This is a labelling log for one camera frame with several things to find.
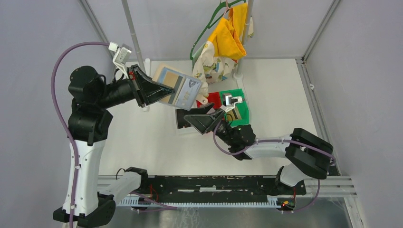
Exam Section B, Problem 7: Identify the green plastic bin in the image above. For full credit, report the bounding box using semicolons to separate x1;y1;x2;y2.
219;89;249;127

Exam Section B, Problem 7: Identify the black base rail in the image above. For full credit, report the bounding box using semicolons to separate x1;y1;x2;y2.
137;175;307;203

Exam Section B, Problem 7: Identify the clear plastic bin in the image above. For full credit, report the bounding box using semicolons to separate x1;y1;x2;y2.
176;127;198;135

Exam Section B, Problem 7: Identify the left metal rack pole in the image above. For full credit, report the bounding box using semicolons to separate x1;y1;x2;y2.
121;0;145;71

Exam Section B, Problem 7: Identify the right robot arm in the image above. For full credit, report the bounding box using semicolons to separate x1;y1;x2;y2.
183;104;336;194

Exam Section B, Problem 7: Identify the red plastic bin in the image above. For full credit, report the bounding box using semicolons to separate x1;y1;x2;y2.
196;92;222;110

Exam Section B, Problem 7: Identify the white slotted cable duct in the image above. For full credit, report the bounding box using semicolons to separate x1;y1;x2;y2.
118;195;281;209

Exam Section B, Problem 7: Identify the right metal rack pole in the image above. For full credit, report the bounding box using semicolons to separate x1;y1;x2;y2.
234;0;254;79

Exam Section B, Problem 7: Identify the left white rack foot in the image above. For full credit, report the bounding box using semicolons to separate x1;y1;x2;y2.
142;58;151;112

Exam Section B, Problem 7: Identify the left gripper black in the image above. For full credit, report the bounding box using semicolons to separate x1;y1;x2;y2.
96;63;175;108

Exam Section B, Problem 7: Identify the yellow patterned garment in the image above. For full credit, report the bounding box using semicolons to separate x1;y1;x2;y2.
192;0;254;96

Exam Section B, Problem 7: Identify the green clothes hanger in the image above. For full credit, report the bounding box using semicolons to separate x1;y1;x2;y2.
190;0;248;63

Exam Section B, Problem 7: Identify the gold card with stripe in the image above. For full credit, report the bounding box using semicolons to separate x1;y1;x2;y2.
226;107;242;121

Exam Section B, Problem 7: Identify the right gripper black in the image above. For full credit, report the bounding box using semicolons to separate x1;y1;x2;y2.
181;102;235;146

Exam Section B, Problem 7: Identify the metal rack pole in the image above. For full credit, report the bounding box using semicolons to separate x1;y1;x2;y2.
234;0;254;79
121;0;145;71

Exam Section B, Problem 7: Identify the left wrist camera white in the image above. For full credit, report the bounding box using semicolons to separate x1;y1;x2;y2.
108;42;132;78

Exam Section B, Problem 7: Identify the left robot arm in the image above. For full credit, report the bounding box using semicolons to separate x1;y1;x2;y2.
53;65;175;228

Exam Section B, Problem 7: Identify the beige card holder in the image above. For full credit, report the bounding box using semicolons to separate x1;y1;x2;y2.
153;63;208;110

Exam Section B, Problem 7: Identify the black card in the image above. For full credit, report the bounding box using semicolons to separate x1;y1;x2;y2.
175;109;193;129

